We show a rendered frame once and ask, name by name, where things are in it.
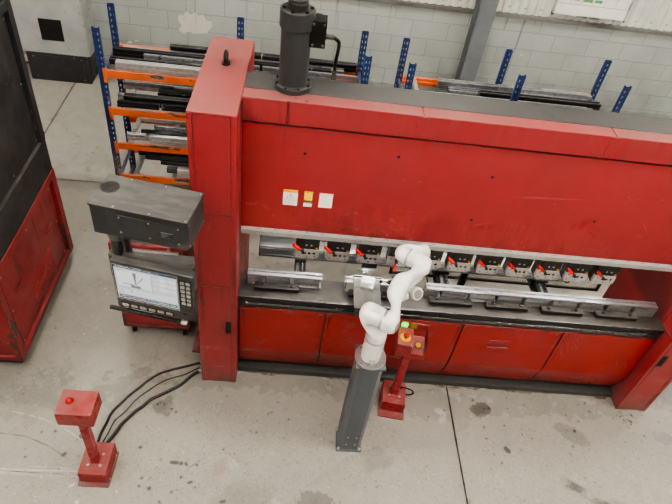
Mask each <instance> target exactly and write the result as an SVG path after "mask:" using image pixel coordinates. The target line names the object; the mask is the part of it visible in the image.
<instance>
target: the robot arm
mask: <svg viewBox="0 0 672 504"><path fill-rule="evenodd" d="M430 253H431V251H430V248H429V246H428V245H426V244H421V245H413V244H403V245H400V246H399V247H397V249H396V250H395V258H396V259H397V260H398V261H399V262H401V263H403V264H405V265H407V266H409V267H411V270H410V271H407V272H402V273H399V274H397V275H396V276H395V277H394V276H392V280H388V281H387V284H389V287H388V290H387V297H388V300H389V302H390V304H391V309H390V310H387V309H385V308H384V307H382V306H380V305H378V304H376V303H373V302H367V303H365V304H364V305H363V306H362V307H361V309H360V313H359V317H360V321H361V323H362V325H363V327H364V329H365V330H366V335H365V339H364V343H363V344H362V345H360V346H359V347H358V348H357V349H356V351H355V360H356V362H357V363H358V364H359V365H360V366H361V367H362V368H364V369H367V370H378V369H380V368H382V367H383V366H384V364H385V362H386V354H385V352H384V350H383V348H384V344H385V341H386V337H387V334H393V333H395V332H396V331H397V330H398V328H399V326H400V309H401V303H402V302H403V301H406V300H408V299H414V300H420V299H421V298H422V296H423V290H422V289H421V288H420V287H417V286H415V285H416V284H417V283H418V282H420V281H421V280H422V279H423V277H424V276H426V275H427V274H428V273H429V272H430V271H431V269H432V265H433V264H432V261H431V259H430Z"/></svg>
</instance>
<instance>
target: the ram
mask: <svg viewBox="0 0 672 504"><path fill-rule="evenodd" d="M284 189H287V190H298V198H297V206H295V205H284V204H283V192H284ZM305 191H309V192H313V197H312V201H307V200H304V192H305ZM319 193H328V194H334V197H333V203H332V209H329V208H318V200H319ZM303 202H310V203H312V206H311V207H306V206H303ZM241 226H250V227H261V228H272V229H283V230H294V231H305V232H315V233H326V234H337V235H348V236H359V237H370V238H381V239H392V240H403V241H414V242H425V243H436V244H447V245H458V246H469V247H480V248H491V249H501V250H512V251H523V252H534V253H545V254H556V255H567V256H578V257H589V258H600V259H611V260H622V261H633V262H644V263H655V264H666V265H672V165H664V164H654V163H645V162H635V161H626V160H617V159H607V158H598V157H588V156H579V155H570V154H560V153H551V152H541V151H532V150H522V149H513V148H503V147H494V146H485V145H475V144H466V143H456V142H447V141H437V140H428V139H420V138H409V137H399V136H390V135H381V134H371V133H362V132H352V131H343V130H333V129H324V128H314V127H305V126H296V125H286V124H277V123H267V122H258V121H248V120H242V156H241ZM241 233H247V234H258V235H269V236H280V237H291V238H303V239H314V240H325V241H336V242H347V243H358V244H369V245H380V246H391V247H399V246H400V245H403V244H395V243H384V242H373V241H362V240H351V239H340V238H329V237H318V236H306V235H295V234H284V233H273V232H262V231H251V230H241ZM429 248H430V250H435V251H446V252H457V253H468V254H480V255H491V256H502V257H513V258H524V259H535V260H546V261H557V262H568V263H579V264H590V265H601V266H612V267H623V268H634V269H645V270H657V271H668V272H672V269H670V268H659V267H648V266H637V265H626V264H615V263H604V262H593V261H582V260H571V259H560V258H549V257H538V256H527V255H516V254H505V253H494V252H483V251H472V250H461V249H450V248H439V247H429Z"/></svg>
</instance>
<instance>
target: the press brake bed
mask: <svg viewBox="0 0 672 504"><path fill-rule="evenodd" d="M359 313H360V310H355V309H342V308H330V307H318V306H305V305H293V304H281V303H268V302H256V301H244V300H238V356H239V362H238V371H251V372H265V373H280V374H291V375H305V376H319V377H336V378H349V379H350V374H351V370H352V366H353V362H354V357H355V344H359V345H362V344H363V343H364V339H365V335H366V330H365V329H364V327H363V325H362V323H361V321H360V317H359ZM400 320H402V321H408V322H413V323H419V324H425V325H429V331H428V348H427V351H426V353H425V356H424V359H423V360H421V359H416V358H410V361H409V364H408V367H407V370H406V373H405V376H404V378H403V381H402V383H416V384H430V385H449V386H461V387H475V388H487V389H501V390H518V391H530V392H545V393H557V394H570V395H584V396H603V397H611V396H612V395H613V393H612V390H611V388H610V387H611V386H613V385H615V384H616V383H618V382H619V381H621V380H622V379H624V378H625V377H627V376H628V374H629V373H630V372H631V371H632V369H633V368H634V367H635V366H636V365H637V363H638V362H639V361H640V360H641V358H642V357H643V356H644V355H645V353H646V352H647V351H648V350H649V348H650V347H651V346H652V345H653V343H654V342H655V341H656V340H657V338H658V337H659V336H660V334H650V333H638V332H626V331H613V330H601V329H589V328H576V327H564V326H552V325H539V324H527V323H515V322H502V321H490V320H478V319H465V318H453V317H441V316H429V315H416V314H404V313H400ZM396 333H397V331H396V332H395V333H393V334H387V337H386V341H385V344H384V352H385V354H386V372H382V375H381V378H380V381H383V380H389V381H394V378H395V375H396V372H397V369H398V366H399V363H400V360H401V357H402V356H399V355H394V351H395V337H396ZM489 340H496V341H509V344H508V346H507V348H508V349H507V350H506V349H493V348H487V344H488V342H489Z"/></svg>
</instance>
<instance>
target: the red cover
mask: <svg viewBox="0 0 672 504"><path fill-rule="evenodd" d="M242 120H248V121H258V122H267V123H277V124H286V125H296V126H305V127H314V128H324V129H333V130H343V131H352V132H362V133H371V134H381V135H390V136H399V137H409V138H420V139H428V140H437V141H447V142H456V143H466V144H475V145H485V146H494V147H503V148H513V149H522V150H532V151H541V152H551V153H560V154H570V155H579V156H588V157H598V158H607V159H617V160H626V161H635V162H645V163H654V164H664V165H672V134H663V133H654V132H645V131H636V130H627V129H618V128H612V129H611V128H609V127H599V126H590V125H581V124H572V123H563V122H554V121H545V120H536V119H527V118H518V117H509V116H500V115H491V114H482V113H473V112H463V111H454V110H445V109H436V108H427V107H423V108H422V107H418V106H409V105H400V104H391V103H382V102H373V101H364V100H355V99H346V98H337V97H327V96H318V95H309V94H305V95H301V96H289V95H285V94H282V93H280V92H278V91H273V90H264V89H255V88H246V87H244V90H243V94H242Z"/></svg>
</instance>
